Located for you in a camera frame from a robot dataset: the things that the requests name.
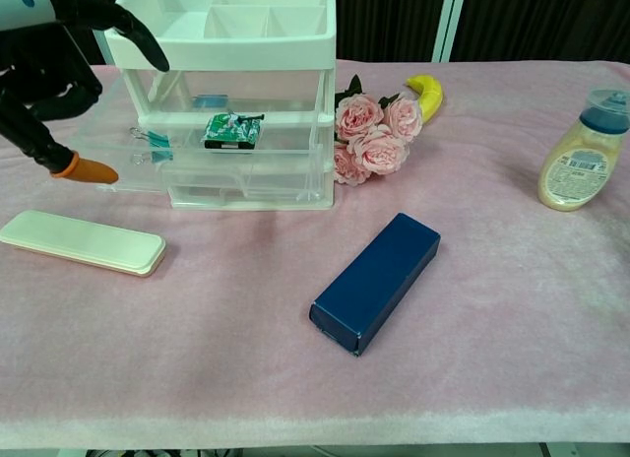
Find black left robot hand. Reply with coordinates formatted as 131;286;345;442
0;0;171;187

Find clear drawer holding binder clips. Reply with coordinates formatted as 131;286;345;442
66;72;328;202

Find small green toy tank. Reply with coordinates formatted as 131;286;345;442
203;110;266;151

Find empty clear plastic drawer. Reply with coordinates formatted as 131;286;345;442
166;168;329;207

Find cream flat pencil case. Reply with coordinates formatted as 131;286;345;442
0;209;167;280

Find pink fleece table cloth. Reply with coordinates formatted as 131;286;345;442
0;57;630;451

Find pink artificial rose bouquet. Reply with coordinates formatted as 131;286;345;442
332;74;423;186

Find yellow toy banana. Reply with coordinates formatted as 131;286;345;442
404;74;445;126

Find dark blue cardboard box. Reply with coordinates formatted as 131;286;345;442
308;211;442;359

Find black curtain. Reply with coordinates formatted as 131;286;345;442
63;0;630;68

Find cream bottle with blue cap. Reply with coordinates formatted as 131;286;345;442
536;87;630;213

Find white plastic drawer organizer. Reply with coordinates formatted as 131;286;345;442
103;0;339;211

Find white frame post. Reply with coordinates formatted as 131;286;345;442
431;0;469;63

